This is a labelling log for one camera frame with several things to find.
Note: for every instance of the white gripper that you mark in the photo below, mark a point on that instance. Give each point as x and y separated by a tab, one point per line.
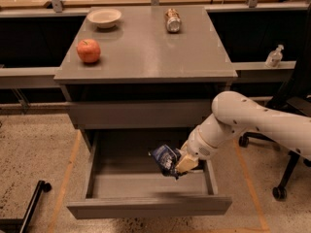
198	149

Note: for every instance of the blue chip bag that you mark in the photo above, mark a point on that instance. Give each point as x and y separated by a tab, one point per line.
166	160

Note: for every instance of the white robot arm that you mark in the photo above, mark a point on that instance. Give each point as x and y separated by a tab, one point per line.
233	113

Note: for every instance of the closed grey top drawer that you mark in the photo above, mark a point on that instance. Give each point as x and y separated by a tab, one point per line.
139	114

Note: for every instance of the open grey middle drawer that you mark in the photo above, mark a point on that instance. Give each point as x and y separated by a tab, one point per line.
123	180

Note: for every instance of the grey drawer cabinet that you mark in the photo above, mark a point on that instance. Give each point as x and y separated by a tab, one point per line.
140	60

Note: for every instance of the black office chair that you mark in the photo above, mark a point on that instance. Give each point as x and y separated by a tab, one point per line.
292	95

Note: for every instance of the clear sanitizer pump bottle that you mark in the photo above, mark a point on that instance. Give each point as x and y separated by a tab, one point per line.
274	58

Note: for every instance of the lying metal soda can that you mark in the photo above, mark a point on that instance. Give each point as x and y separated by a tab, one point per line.
173	21

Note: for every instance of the red apple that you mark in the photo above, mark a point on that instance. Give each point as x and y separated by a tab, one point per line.
88	50

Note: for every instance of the white ceramic bowl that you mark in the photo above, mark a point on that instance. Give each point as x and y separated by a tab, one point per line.
104	18

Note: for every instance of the black wheeled stand leg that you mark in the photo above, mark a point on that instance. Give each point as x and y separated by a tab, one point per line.
20	225

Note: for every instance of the grey metal shelf rail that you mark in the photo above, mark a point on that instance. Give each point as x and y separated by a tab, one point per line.
43	77

